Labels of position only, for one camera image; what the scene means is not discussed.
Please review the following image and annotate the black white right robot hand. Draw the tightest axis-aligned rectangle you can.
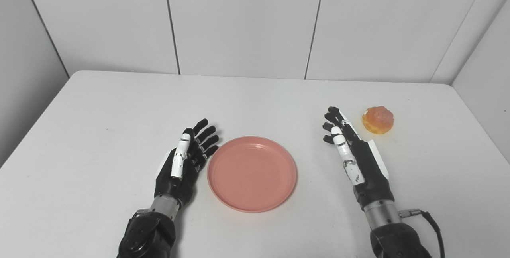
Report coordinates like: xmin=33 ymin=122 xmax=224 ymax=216
xmin=322 ymin=106 xmax=395 ymax=211

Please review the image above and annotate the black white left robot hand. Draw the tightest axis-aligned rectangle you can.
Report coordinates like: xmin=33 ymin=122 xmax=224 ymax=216
xmin=154 ymin=118 xmax=220 ymax=207

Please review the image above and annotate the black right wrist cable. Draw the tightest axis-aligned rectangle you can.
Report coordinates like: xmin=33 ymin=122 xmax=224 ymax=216
xmin=399 ymin=208 xmax=446 ymax=258

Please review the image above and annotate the pink round plate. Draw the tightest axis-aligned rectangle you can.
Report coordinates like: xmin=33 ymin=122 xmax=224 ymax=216
xmin=207 ymin=136 xmax=298 ymax=213

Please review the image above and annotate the orange cream puff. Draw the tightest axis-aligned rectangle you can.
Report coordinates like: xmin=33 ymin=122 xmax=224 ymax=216
xmin=361 ymin=105 xmax=395 ymax=135

